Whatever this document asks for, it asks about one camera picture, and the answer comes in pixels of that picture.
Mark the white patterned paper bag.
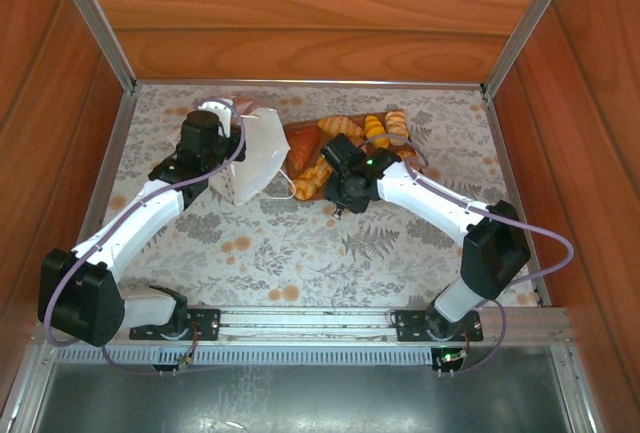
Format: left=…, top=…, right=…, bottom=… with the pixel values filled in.
left=167, top=96, right=297, bottom=207

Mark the twisted golden fake bread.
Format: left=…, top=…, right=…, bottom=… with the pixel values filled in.
left=292, top=155, right=334, bottom=202

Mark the brown rectangular tray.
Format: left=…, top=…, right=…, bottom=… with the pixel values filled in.
left=282, top=110, right=425, bottom=203

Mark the striped oval fake bread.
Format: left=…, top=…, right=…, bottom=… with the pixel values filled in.
left=317, top=115, right=366, bottom=140

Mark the yellow ridged fake bread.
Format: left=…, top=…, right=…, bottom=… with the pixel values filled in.
left=363, top=113, right=392, bottom=150

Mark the brown fake croissant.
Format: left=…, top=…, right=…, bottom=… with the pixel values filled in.
left=287, top=126, right=321, bottom=173

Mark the small golden fake bread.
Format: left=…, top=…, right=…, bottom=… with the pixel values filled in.
left=396, top=149, right=424, bottom=175

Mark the pale striped fake roll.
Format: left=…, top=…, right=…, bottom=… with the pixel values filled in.
left=384, top=110, right=413, bottom=147

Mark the floral tablecloth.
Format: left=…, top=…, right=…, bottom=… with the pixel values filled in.
left=62, top=83, right=546, bottom=307

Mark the small green-lit circuit board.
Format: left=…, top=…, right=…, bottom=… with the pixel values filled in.
left=433, top=347, right=471, bottom=373

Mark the shiny metal sheet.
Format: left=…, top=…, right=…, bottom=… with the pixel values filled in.
left=29, top=347, right=576, bottom=433

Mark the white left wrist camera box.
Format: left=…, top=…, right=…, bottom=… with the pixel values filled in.
left=202, top=98, right=236, bottom=138

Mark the aluminium table edge rail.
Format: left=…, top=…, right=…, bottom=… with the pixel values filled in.
left=133, top=78, right=487, bottom=91
left=482, top=87, right=551, bottom=307
left=54, top=88, right=140, bottom=304

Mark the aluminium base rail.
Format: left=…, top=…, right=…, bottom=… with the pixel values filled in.
left=32, top=303, right=572, bottom=350

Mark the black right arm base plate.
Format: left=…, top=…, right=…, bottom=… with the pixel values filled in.
left=393, top=307, right=485, bottom=344

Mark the aluminium frame post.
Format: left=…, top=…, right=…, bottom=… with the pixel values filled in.
left=482, top=0, right=582, bottom=97
left=47, top=0, right=139, bottom=95

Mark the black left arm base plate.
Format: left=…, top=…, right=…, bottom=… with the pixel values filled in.
left=128, top=306, right=222, bottom=342

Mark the grey slotted cable duct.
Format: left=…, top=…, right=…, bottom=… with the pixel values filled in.
left=49, top=345, right=436, bottom=367

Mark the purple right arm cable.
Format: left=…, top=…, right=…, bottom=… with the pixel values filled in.
left=359, top=132, right=575, bottom=379

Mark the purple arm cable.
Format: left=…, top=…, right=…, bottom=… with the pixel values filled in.
left=42, top=97, right=249, bottom=378
left=359, top=132, right=575, bottom=379

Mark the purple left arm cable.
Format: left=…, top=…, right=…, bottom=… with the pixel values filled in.
left=42, top=97, right=249, bottom=378

